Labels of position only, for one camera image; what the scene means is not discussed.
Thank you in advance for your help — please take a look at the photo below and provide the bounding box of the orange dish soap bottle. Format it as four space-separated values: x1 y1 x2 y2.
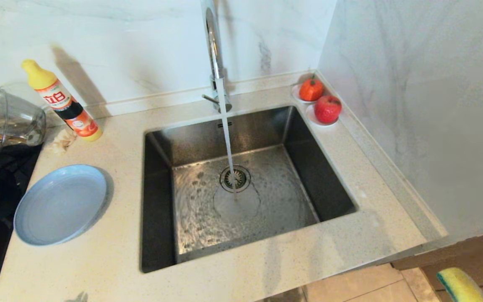
21 59 103 142

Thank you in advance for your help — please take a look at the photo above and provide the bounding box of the grey plate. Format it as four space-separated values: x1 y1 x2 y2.
13 164 109 246

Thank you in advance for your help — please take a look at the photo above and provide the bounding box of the yellow green sponge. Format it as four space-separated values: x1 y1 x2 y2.
436 268 483 302

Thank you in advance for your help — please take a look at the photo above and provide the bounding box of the stainless steel sink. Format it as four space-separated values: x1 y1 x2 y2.
140 105 358 274

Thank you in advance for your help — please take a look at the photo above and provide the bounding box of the metal drain strainer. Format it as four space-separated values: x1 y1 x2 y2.
219 165 252 193

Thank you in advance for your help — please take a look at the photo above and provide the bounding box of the small white dish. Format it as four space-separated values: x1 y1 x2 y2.
291 83 325 104
305 104 339 127

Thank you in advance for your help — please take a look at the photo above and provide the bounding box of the orange toy pumpkin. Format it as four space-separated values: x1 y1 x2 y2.
299 75 325 102

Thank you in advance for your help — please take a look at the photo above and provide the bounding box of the red toy apple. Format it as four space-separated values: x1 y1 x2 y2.
314 95 343 125

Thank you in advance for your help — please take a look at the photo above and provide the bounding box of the chrome faucet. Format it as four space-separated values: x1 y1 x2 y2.
200 0 232 113

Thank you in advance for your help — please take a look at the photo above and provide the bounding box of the clear glass jug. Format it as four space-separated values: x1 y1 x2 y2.
0 88 47 147

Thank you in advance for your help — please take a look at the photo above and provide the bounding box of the wooden cabinet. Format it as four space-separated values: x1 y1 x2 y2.
392 226 483 302

